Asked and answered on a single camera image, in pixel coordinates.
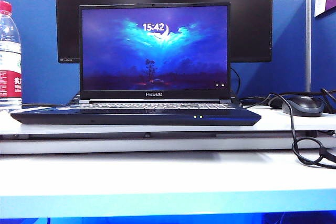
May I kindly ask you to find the black Hasee laptop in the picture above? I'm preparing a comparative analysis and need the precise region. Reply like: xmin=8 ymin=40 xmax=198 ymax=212
xmin=10 ymin=2 xmax=263 ymax=127

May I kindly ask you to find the black ASUS monitor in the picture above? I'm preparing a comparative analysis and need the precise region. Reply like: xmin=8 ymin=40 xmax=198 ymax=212
xmin=55 ymin=0 xmax=274 ymax=64

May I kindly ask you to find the black grey computer mouse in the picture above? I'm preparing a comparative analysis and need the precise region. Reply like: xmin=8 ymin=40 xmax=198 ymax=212
xmin=281 ymin=95 xmax=325 ymax=118

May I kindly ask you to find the wide blue partition panel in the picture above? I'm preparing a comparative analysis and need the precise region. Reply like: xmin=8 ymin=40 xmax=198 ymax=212
xmin=0 ymin=0 xmax=308 ymax=105

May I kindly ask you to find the narrow blue partition panel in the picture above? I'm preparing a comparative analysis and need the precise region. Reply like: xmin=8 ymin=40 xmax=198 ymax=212
xmin=310 ymin=11 xmax=336 ymax=93

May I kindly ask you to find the clear water bottle red label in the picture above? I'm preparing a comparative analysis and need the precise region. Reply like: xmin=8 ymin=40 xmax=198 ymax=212
xmin=0 ymin=0 xmax=23 ymax=109

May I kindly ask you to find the black monitor cable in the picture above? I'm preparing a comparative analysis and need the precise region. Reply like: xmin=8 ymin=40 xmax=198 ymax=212
xmin=229 ymin=67 xmax=242 ymax=99

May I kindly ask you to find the black mouse cable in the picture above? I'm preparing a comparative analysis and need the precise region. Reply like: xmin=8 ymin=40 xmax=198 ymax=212
xmin=262 ymin=92 xmax=336 ymax=169

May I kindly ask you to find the aluminium partition post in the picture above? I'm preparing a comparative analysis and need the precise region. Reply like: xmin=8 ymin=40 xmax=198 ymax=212
xmin=305 ymin=0 xmax=312 ymax=93

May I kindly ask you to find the black cable bundle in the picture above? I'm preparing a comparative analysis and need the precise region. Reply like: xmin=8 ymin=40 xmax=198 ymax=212
xmin=240 ymin=87 xmax=336 ymax=114

